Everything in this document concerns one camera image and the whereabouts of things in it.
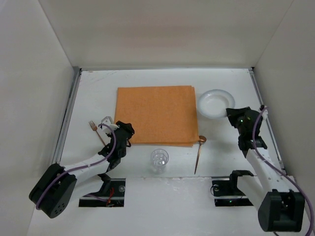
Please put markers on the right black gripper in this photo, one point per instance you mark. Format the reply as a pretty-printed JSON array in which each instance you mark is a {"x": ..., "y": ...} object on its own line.
[{"x": 234, "y": 114}]

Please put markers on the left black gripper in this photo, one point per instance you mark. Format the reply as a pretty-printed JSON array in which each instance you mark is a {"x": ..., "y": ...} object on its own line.
[{"x": 125, "y": 129}]

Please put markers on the copper fork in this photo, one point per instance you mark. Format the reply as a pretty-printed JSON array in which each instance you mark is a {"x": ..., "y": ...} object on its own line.
[{"x": 94, "y": 128}]

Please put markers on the white round plate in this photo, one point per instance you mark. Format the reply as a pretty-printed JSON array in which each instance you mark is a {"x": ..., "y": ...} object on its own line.
[{"x": 213, "y": 103}]

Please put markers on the orange cloth placemat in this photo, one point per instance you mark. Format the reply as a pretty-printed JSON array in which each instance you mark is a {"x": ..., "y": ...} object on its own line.
[{"x": 159, "y": 115}]

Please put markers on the clear drinking glass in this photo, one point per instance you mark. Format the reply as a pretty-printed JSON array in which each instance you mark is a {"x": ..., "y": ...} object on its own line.
[{"x": 159, "y": 160}]

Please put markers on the copper spoon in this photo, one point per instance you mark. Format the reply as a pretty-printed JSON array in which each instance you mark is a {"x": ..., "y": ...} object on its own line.
[{"x": 202, "y": 140}]

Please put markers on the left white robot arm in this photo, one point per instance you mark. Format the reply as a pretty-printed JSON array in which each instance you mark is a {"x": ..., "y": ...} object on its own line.
[{"x": 61, "y": 184}]

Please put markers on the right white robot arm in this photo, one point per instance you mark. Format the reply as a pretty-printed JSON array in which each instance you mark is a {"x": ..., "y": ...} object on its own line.
[{"x": 279, "y": 204}]

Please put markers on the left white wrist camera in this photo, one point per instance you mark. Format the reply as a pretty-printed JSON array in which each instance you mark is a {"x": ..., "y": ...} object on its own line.
[{"x": 106, "y": 123}]

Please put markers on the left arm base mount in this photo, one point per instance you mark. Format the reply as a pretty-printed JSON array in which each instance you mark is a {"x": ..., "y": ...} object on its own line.
[{"x": 111, "y": 193}]

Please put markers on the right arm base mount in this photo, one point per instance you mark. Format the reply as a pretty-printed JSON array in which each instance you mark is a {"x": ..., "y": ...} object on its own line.
[{"x": 225, "y": 191}]

